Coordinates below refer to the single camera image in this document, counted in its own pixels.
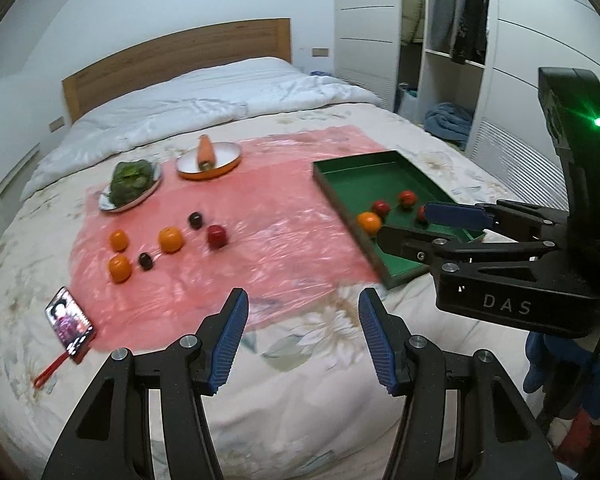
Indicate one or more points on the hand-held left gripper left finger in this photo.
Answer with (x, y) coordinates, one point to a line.
(227, 340)

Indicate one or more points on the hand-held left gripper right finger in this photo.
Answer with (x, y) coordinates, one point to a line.
(377, 340)

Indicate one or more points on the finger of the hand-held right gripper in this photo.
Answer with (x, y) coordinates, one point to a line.
(455, 216)
(410, 245)

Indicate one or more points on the red apple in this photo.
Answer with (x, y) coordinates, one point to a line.
(420, 214)
(381, 207)
(406, 198)
(216, 236)

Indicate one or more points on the small orange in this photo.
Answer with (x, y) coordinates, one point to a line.
(119, 240)
(369, 222)
(119, 268)

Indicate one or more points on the green tray box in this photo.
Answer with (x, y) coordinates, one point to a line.
(380, 175)

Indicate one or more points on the dark plum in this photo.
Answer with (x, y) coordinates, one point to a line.
(145, 260)
(195, 220)

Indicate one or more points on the large orange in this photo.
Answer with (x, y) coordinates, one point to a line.
(170, 239)

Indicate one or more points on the person's right forearm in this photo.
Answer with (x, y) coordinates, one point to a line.
(585, 440)

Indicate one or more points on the person's right hand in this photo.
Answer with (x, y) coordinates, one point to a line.
(540, 360)

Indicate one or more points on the blue towel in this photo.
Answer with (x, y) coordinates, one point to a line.
(447, 120)

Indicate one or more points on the small white bin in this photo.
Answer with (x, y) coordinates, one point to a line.
(407, 102)

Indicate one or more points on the pink plastic sheet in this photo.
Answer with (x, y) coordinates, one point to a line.
(280, 210)

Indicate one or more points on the smartphone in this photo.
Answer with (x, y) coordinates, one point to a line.
(70, 322)

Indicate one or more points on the white oval plate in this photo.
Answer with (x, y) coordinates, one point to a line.
(155, 182)

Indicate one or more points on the red phone stand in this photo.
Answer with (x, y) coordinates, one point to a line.
(50, 372)

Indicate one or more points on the orange round plate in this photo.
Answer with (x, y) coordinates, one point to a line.
(227, 157)

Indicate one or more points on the green leafy vegetable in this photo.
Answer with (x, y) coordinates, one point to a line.
(130, 180)

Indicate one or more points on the carrot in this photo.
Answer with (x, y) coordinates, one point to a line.
(205, 152)

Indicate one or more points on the dark hanging clothes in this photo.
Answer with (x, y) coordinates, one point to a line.
(467, 20)

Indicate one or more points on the white wardrobe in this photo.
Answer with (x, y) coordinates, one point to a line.
(365, 25)

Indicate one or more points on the light green jacket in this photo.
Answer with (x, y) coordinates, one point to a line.
(412, 5)

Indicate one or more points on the white duvet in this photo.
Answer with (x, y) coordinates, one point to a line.
(180, 105)

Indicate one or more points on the wooden headboard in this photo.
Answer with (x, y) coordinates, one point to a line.
(180, 55)

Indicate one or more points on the beige wall switch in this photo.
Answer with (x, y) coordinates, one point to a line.
(56, 123)
(320, 52)

